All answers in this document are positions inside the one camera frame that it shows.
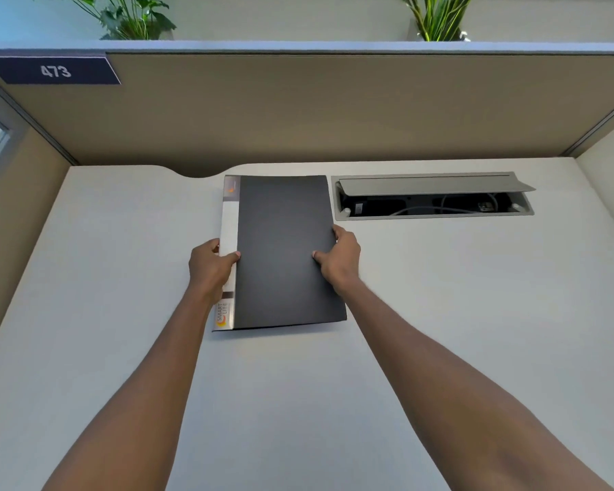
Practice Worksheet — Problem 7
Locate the person's left hand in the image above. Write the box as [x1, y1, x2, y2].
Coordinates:
[188, 238, 242, 302]

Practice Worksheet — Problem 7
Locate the person's right hand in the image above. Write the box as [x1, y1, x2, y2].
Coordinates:
[312, 224, 362, 297]

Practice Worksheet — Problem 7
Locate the black folder with white spine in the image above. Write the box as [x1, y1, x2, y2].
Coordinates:
[212, 175, 348, 332]

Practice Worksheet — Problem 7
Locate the person's left forearm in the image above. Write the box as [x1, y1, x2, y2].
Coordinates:
[41, 287, 227, 491]

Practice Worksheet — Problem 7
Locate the person's right forearm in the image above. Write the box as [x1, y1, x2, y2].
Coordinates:
[332, 277, 614, 491]

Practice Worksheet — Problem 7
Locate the beige desk partition panel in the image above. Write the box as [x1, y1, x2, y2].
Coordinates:
[0, 41, 614, 178]

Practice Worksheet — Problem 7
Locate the beige side partition panel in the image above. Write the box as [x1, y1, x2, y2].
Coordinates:
[0, 71, 78, 371]
[563, 92, 614, 202]

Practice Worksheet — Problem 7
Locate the dark blue number label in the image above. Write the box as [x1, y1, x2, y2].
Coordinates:
[0, 55, 122, 86]

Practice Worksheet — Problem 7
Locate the broad-leaved green plant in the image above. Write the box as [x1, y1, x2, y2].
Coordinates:
[30, 0, 178, 41]

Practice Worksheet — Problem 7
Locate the narrow-leaved green plant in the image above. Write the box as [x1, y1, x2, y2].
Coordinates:
[396, 0, 474, 42]

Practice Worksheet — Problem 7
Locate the grey desk cable tray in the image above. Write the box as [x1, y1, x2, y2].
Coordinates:
[331, 172, 536, 222]

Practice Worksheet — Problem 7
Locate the white cable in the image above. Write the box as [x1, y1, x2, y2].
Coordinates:
[388, 193, 493, 217]

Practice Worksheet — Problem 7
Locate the grey cable tray lid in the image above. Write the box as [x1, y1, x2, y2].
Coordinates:
[336, 173, 536, 198]

